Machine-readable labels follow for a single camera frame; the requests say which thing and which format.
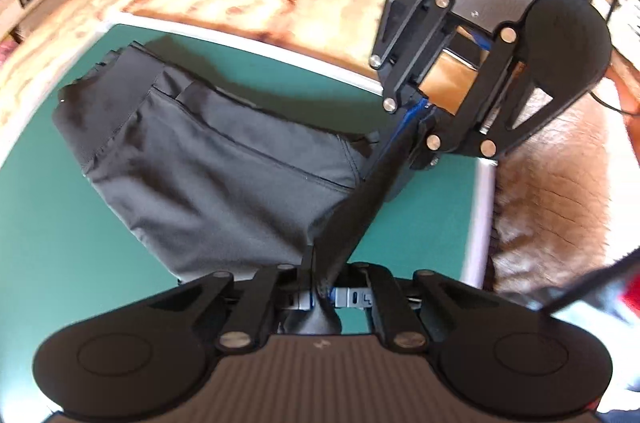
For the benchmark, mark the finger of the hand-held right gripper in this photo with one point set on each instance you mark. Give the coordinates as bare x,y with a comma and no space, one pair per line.
487,93
415,53

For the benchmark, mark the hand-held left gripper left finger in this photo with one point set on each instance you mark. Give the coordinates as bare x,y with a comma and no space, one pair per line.
272,293

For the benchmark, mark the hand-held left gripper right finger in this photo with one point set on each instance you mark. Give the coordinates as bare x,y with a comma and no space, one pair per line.
380,298

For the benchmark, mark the black pants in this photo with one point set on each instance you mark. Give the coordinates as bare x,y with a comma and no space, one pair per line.
200,163

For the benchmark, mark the green board with silver frame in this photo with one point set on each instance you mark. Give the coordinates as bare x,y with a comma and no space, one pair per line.
60,253

